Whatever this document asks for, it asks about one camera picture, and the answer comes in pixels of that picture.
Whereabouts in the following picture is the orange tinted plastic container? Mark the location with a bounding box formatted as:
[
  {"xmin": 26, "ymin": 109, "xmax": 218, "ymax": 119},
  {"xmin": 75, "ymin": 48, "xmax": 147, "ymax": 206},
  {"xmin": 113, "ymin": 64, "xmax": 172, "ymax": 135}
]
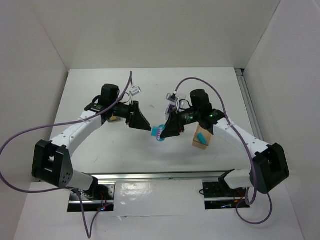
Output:
[{"xmin": 192, "ymin": 125, "xmax": 212, "ymax": 150}]

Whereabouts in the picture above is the purple rounded lego brick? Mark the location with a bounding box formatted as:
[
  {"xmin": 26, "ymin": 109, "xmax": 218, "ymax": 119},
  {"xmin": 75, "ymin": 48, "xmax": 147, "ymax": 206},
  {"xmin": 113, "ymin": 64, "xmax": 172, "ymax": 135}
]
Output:
[{"xmin": 179, "ymin": 100, "xmax": 186, "ymax": 108}]

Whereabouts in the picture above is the aluminium rail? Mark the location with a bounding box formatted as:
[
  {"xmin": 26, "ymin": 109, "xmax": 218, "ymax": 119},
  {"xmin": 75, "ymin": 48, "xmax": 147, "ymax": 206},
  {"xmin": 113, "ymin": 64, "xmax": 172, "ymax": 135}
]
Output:
[
  {"xmin": 91, "ymin": 170, "xmax": 231, "ymax": 181},
  {"xmin": 234, "ymin": 68, "xmax": 264, "ymax": 141}
]

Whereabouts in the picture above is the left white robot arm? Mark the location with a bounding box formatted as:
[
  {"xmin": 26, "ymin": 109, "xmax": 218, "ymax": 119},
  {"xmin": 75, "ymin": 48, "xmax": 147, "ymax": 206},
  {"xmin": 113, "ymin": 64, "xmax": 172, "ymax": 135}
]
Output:
[{"xmin": 31, "ymin": 84, "xmax": 152, "ymax": 198}]

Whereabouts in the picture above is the aluminium rail right side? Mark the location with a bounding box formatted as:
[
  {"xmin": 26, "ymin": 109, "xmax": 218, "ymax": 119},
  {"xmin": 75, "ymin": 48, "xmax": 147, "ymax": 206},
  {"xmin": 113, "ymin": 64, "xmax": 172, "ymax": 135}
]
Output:
[{"xmin": 234, "ymin": 68, "xmax": 264, "ymax": 141}]

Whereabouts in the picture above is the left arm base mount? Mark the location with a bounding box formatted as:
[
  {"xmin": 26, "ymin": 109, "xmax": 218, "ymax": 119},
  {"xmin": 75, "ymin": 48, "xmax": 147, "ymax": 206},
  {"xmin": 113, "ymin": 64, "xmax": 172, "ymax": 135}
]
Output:
[{"xmin": 67, "ymin": 182, "xmax": 116, "ymax": 213}]

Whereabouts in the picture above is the aluminium rail front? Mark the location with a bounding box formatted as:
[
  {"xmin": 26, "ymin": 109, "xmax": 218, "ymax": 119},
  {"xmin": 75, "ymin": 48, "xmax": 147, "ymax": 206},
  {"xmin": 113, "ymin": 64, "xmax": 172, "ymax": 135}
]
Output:
[{"xmin": 91, "ymin": 170, "xmax": 231, "ymax": 181}]

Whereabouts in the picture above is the small teal square lego brick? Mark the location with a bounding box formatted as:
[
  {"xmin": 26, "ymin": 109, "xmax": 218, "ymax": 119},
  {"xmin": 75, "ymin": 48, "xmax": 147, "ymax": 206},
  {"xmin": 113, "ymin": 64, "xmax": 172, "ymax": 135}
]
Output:
[{"xmin": 151, "ymin": 126, "xmax": 159, "ymax": 137}]

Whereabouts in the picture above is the smoky grey plastic container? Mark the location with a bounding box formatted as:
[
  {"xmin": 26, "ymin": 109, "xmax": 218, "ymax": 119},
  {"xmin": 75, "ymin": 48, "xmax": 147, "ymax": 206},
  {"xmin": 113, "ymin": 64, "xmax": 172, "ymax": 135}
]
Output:
[{"xmin": 107, "ymin": 115, "xmax": 121, "ymax": 123}]

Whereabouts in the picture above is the purple sloped lego brick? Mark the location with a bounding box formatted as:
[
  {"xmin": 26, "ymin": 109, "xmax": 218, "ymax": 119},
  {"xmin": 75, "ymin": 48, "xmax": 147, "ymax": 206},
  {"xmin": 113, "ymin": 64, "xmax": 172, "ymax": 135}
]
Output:
[{"xmin": 167, "ymin": 105, "xmax": 176, "ymax": 113}]

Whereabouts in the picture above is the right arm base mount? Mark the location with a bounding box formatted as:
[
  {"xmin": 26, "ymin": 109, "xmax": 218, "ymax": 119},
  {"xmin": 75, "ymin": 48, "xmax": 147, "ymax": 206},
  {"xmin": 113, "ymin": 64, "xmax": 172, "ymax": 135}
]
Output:
[{"xmin": 199, "ymin": 181, "xmax": 250, "ymax": 210}]

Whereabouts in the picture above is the clear plastic container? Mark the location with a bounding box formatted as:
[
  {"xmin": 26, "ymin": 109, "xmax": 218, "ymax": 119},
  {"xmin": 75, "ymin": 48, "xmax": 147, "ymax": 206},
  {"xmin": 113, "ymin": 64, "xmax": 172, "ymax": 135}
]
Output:
[{"xmin": 165, "ymin": 92, "xmax": 188, "ymax": 120}]

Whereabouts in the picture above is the teal lego figure piece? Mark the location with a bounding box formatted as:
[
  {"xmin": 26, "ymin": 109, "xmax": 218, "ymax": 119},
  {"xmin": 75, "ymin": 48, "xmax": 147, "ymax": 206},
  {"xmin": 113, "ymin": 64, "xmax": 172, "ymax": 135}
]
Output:
[{"xmin": 155, "ymin": 124, "xmax": 165, "ymax": 142}]

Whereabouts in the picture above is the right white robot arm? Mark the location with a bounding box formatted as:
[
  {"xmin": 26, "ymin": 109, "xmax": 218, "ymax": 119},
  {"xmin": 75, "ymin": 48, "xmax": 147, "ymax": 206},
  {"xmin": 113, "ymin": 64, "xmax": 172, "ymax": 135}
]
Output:
[{"xmin": 159, "ymin": 89, "xmax": 290, "ymax": 194}]

